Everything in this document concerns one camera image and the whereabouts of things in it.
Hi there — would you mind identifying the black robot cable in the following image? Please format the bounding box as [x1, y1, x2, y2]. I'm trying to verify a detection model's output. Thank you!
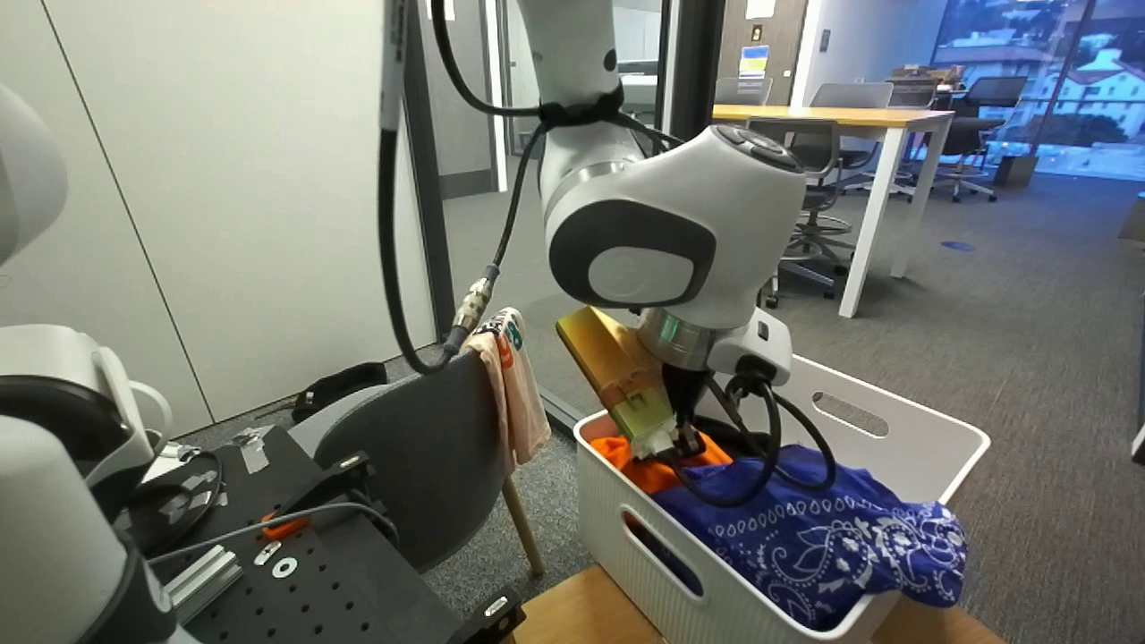
[377, 0, 839, 511]

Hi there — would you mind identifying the orange cloth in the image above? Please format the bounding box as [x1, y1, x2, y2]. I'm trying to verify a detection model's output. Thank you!
[583, 424, 737, 501]

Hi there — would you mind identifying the black office chair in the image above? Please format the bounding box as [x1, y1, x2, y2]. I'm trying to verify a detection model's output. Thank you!
[933, 76, 1032, 202]

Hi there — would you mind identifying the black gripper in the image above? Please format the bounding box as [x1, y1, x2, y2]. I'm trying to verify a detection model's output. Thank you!
[651, 353, 720, 461]

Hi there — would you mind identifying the wooden top office table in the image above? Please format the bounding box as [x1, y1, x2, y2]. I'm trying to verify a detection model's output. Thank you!
[712, 99, 959, 322]

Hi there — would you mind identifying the blue paisley bandana cloth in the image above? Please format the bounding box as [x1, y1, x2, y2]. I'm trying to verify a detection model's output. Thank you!
[655, 442, 973, 633]

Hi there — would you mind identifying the orange handled black clamp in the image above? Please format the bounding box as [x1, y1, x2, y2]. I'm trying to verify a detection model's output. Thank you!
[254, 516, 317, 546]

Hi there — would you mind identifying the brown cardboard box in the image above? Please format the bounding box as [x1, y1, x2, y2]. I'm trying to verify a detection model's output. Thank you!
[511, 569, 1007, 644]

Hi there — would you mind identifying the white plastic basket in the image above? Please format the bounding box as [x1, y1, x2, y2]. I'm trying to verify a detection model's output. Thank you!
[571, 350, 996, 644]

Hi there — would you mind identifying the grey office stool chair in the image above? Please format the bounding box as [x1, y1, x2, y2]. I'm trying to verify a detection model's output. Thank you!
[774, 119, 846, 301]

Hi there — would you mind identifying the black glass wall frame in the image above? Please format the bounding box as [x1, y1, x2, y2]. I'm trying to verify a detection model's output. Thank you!
[660, 0, 731, 139]

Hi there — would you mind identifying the black perforated mounting board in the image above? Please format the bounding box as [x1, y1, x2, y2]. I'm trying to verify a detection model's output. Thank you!
[129, 421, 528, 644]

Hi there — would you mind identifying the thin grey cable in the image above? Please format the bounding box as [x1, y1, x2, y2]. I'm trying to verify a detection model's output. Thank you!
[147, 498, 403, 565]

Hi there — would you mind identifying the peach printed cloth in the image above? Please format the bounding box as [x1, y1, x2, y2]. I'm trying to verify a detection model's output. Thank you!
[464, 312, 555, 468]

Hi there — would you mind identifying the grey upholstered chair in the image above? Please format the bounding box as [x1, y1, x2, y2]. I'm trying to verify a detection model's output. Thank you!
[284, 303, 565, 582]

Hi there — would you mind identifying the aluminium extrusion piece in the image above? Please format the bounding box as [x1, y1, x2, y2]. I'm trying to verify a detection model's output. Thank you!
[156, 541, 247, 623]

